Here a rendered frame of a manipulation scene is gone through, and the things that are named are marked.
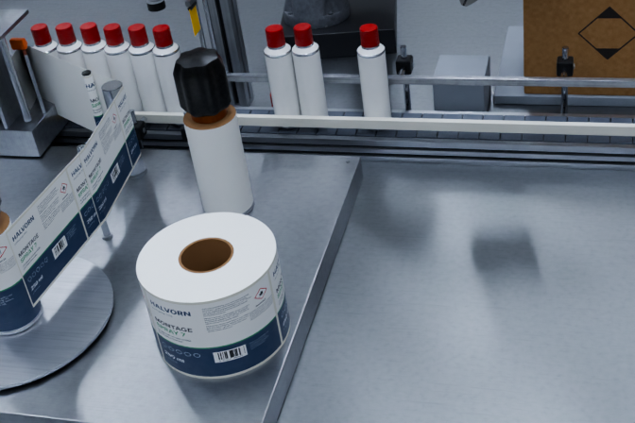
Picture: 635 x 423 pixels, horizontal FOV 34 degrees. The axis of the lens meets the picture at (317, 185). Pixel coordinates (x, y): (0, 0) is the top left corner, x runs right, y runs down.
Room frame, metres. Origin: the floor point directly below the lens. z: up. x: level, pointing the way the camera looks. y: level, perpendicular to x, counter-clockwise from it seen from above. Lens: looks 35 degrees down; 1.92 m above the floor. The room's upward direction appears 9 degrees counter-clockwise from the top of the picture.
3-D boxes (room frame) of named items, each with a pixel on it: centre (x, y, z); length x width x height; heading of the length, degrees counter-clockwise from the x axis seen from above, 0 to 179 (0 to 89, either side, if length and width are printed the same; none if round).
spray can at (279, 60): (1.72, 0.04, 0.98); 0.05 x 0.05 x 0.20
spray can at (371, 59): (1.66, -0.13, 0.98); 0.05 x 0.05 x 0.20
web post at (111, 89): (1.62, 0.33, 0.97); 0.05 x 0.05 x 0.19
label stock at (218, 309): (1.15, 0.17, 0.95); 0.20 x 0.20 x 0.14
